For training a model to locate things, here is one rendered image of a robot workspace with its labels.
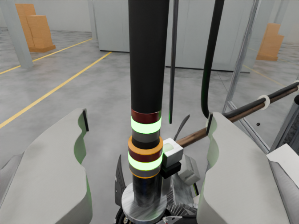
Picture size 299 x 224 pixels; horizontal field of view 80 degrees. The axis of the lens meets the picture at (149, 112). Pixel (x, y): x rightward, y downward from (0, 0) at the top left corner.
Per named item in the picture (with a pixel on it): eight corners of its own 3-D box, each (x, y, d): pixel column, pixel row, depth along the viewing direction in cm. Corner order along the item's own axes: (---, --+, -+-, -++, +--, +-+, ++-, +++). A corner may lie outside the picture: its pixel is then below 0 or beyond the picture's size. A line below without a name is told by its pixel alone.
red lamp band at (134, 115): (150, 105, 22) (150, 96, 21) (167, 118, 20) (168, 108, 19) (125, 112, 20) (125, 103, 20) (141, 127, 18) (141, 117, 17)
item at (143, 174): (149, 148, 27) (149, 142, 26) (167, 168, 24) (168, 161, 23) (123, 160, 25) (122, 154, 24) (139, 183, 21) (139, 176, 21)
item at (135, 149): (149, 150, 27) (150, 125, 24) (167, 170, 24) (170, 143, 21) (123, 162, 25) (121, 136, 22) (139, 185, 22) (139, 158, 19)
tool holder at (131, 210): (158, 172, 34) (161, 130, 29) (184, 202, 29) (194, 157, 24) (114, 196, 29) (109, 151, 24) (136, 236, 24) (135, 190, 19)
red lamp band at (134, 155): (149, 134, 25) (150, 127, 25) (169, 153, 22) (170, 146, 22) (122, 146, 23) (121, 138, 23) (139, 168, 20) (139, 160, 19)
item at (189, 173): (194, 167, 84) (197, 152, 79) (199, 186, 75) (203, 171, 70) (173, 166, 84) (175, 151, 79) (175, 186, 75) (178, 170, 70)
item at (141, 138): (149, 122, 23) (149, 114, 23) (165, 136, 21) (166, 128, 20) (126, 131, 22) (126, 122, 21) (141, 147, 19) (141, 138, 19)
